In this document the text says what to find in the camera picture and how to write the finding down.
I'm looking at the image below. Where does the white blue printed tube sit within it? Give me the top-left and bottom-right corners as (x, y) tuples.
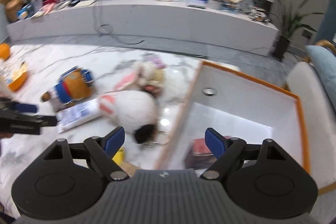
(56, 98), (101, 134)

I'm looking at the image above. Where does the grey tablet on console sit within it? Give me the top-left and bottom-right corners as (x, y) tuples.
(186, 0), (206, 9)

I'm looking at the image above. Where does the pink eared crochet bunny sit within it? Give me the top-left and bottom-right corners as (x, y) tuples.
(113, 54), (166, 97)

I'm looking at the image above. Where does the yellow small toy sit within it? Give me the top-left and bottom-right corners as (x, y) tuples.
(112, 147), (125, 165)

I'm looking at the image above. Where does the black cable on floor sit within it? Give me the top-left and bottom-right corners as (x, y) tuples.
(92, 0), (145, 46)

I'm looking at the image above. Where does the potted green plant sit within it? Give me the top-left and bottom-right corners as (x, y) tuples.
(272, 0), (324, 61)

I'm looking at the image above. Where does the brown plush dog blue outfit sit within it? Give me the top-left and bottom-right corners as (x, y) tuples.
(41, 67), (94, 112)

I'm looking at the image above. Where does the dark picture box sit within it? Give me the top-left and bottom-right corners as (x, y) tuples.
(184, 139), (216, 170)

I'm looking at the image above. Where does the light blue cushion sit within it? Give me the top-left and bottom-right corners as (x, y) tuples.
(306, 45), (336, 109)

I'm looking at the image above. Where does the orange storage box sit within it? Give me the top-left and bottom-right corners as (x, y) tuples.
(154, 60), (311, 172)

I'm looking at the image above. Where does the white tv console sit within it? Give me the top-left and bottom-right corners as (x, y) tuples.
(7, 0), (278, 56)

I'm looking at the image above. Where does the white pink striped plush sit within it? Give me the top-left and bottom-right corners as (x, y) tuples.
(98, 90), (159, 144)

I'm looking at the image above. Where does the black white toy car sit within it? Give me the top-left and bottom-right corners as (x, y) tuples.
(248, 7), (270, 24)

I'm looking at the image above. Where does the white armchair wooden frame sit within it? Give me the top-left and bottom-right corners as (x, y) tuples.
(284, 40), (335, 195)

